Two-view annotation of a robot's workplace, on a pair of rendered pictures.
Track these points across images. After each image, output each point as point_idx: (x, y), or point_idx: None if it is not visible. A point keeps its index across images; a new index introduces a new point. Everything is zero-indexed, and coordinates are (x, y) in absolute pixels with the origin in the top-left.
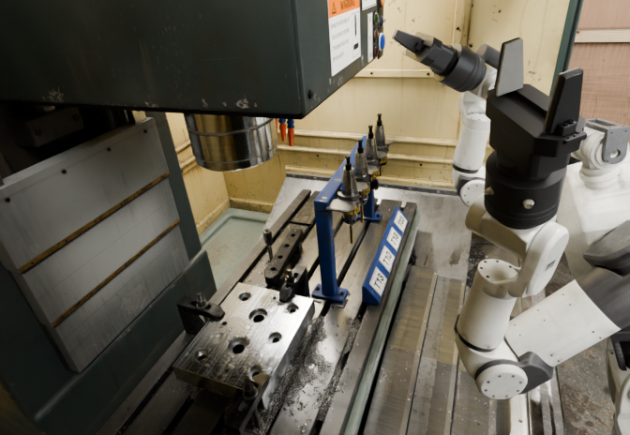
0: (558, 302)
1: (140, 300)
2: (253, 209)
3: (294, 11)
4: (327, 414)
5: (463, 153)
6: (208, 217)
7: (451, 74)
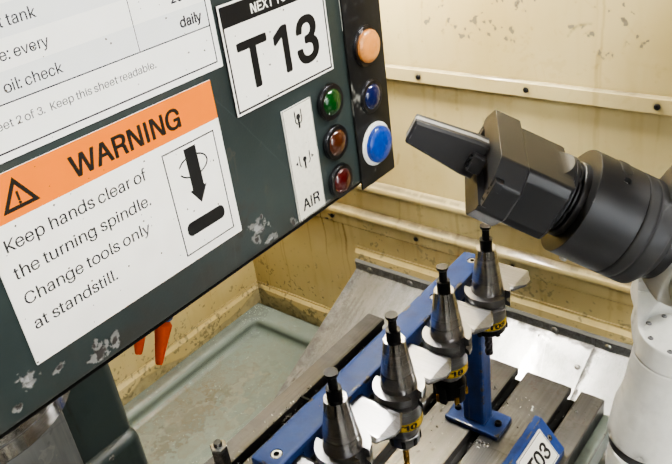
0: None
1: None
2: (299, 314)
3: None
4: None
5: (628, 419)
6: (207, 325)
7: (566, 246)
